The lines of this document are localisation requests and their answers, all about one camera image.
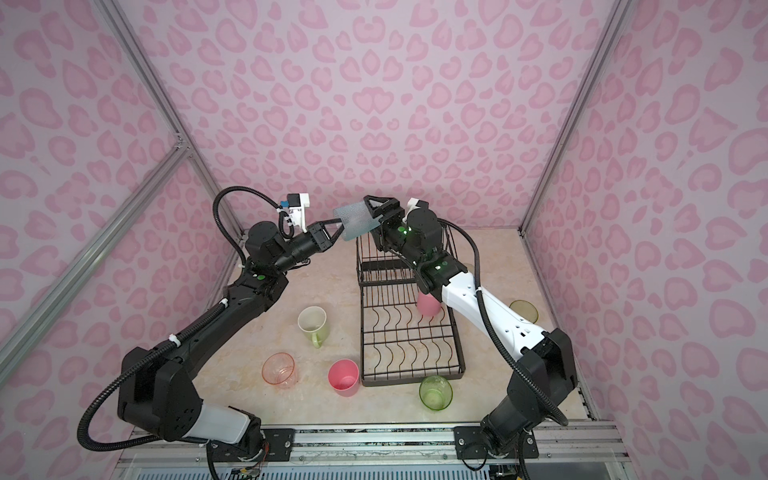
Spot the aluminium corner frame post right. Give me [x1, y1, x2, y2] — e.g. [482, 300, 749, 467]
[518, 0, 637, 238]

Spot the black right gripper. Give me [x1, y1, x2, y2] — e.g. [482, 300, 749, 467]
[364, 195, 427, 268]

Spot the aluminium corner frame post left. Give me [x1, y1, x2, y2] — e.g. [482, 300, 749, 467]
[95, 0, 246, 238]

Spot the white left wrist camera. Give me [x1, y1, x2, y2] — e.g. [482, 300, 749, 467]
[279, 193, 311, 233]

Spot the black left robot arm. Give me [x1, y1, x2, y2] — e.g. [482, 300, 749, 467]
[117, 219, 344, 457]

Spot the aluminium diagonal frame bar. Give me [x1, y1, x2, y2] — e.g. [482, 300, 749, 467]
[1, 141, 188, 384]

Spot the clear pink plastic cup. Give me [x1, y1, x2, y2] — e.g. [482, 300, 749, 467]
[261, 352, 298, 389]

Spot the bright green clear cup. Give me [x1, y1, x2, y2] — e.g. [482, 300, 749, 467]
[419, 375, 453, 411]

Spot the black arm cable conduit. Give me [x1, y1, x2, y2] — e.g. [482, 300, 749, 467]
[437, 217, 569, 428]
[212, 185, 283, 265]

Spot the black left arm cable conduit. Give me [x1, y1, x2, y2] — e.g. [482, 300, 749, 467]
[212, 185, 283, 265]

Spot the light green ceramic mug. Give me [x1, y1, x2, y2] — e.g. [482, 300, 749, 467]
[297, 306, 330, 349]

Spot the aluminium corner frame post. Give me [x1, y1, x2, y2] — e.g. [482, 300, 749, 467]
[95, 0, 246, 238]
[518, 0, 637, 238]

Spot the frosted teal textured cup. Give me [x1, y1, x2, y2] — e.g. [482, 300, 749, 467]
[333, 201, 380, 241]

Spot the clear green plastic cup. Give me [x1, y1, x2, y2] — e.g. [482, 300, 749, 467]
[509, 299, 540, 324]

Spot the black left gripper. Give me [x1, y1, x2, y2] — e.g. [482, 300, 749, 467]
[273, 217, 347, 278]

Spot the black wire dish rack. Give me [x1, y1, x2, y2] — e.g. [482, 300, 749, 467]
[356, 234, 466, 387]

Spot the magenta pink plastic cup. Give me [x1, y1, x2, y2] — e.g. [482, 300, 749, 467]
[327, 359, 360, 397]

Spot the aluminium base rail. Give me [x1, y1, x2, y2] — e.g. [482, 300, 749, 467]
[111, 421, 637, 479]

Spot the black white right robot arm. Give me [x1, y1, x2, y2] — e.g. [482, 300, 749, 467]
[364, 196, 577, 456]

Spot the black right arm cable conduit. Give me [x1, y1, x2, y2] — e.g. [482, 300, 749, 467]
[437, 217, 569, 428]

